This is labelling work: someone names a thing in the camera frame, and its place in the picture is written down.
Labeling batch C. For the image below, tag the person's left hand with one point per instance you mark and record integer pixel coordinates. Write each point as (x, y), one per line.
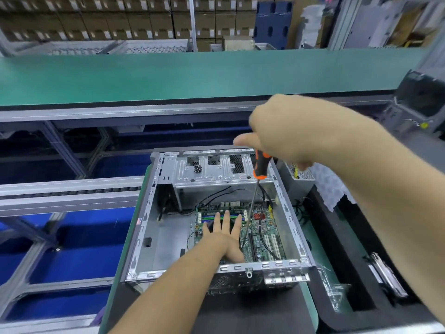
(222, 238)

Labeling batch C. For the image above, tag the person's right hand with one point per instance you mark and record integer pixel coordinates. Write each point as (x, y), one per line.
(299, 132)

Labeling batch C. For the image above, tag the green RAM stick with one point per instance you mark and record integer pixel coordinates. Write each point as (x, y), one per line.
(215, 212)

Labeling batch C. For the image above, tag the green motherboard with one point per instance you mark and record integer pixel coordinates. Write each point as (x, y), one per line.
(268, 229)

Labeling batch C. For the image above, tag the grey power supply unit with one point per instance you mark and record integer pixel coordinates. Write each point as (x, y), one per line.
(299, 178)

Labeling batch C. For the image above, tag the black and silver computer case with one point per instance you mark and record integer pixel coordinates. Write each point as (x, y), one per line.
(160, 226)

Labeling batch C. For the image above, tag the person's left forearm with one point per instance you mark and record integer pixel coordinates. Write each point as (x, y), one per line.
(167, 292)

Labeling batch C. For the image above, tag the grey computer tower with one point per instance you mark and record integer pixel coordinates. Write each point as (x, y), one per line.
(417, 104)

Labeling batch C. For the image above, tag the dark grey case side panel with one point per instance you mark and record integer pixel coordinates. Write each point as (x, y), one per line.
(431, 153)

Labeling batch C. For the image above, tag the white bubble wrap bag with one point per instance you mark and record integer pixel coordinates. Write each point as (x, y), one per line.
(334, 188)

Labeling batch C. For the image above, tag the green conveyor belt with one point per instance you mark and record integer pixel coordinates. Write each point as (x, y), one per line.
(174, 76)

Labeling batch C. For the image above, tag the stack of cardboard boxes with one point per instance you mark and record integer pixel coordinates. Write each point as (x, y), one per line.
(125, 21)

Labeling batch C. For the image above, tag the aluminium roller conveyor rail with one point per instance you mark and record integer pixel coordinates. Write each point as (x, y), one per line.
(62, 194)

